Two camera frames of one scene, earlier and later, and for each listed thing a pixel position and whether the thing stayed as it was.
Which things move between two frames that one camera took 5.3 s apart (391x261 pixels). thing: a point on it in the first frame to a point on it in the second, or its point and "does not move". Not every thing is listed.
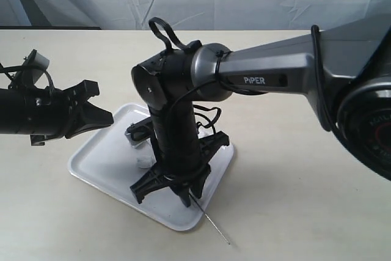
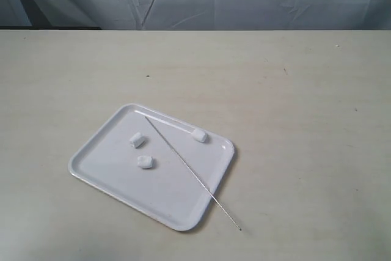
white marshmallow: (146, 161) does not move
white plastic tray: (109, 162) does not move
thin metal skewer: (209, 219) to (236, 225)
